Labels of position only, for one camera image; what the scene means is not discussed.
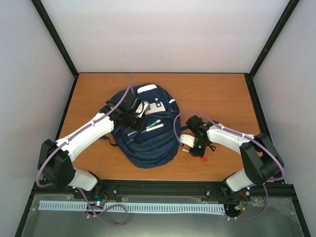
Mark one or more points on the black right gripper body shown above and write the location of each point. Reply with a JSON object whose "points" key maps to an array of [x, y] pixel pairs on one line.
{"points": [[201, 151]]}

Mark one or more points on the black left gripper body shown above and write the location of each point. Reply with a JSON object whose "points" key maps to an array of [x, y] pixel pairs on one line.
{"points": [[136, 125]]}

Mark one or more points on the red capped white marker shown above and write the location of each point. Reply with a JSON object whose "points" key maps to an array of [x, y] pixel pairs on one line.
{"points": [[194, 153]]}

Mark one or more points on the purple capped white marker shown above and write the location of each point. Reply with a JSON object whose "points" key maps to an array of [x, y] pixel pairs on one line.
{"points": [[152, 128]]}

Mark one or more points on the green white glue stick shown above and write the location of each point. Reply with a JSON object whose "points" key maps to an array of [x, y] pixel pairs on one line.
{"points": [[154, 123]]}

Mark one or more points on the navy blue student backpack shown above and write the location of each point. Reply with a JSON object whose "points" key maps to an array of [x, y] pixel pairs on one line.
{"points": [[157, 147]]}

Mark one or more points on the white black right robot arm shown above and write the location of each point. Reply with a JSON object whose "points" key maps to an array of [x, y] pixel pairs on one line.
{"points": [[260, 159]]}

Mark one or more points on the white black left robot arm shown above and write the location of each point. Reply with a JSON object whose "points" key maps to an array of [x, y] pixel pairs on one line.
{"points": [[57, 157]]}

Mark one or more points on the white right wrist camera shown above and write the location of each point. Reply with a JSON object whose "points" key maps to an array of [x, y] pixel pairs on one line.
{"points": [[187, 140]]}

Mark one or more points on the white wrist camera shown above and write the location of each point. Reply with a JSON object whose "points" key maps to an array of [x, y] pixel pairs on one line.
{"points": [[187, 140], [142, 108]]}

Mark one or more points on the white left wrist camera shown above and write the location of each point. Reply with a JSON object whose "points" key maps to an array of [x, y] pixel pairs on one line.
{"points": [[142, 108]]}

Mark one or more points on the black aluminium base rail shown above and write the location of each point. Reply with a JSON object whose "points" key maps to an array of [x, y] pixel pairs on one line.
{"points": [[209, 191]]}

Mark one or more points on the metal front base plate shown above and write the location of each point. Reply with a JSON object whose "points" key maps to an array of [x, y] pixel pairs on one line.
{"points": [[274, 217]]}

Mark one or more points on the light blue slotted cable duct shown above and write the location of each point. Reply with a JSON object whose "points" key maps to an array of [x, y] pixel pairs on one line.
{"points": [[139, 208]]}

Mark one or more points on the black left frame post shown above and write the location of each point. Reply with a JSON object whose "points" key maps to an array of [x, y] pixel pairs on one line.
{"points": [[38, 5]]}

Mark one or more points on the black frame post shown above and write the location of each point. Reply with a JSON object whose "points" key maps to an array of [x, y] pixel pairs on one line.
{"points": [[282, 21], [38, 5]]}

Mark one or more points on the black right frame post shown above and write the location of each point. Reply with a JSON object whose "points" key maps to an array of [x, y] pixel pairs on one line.
{"points": [[282, 21]]}

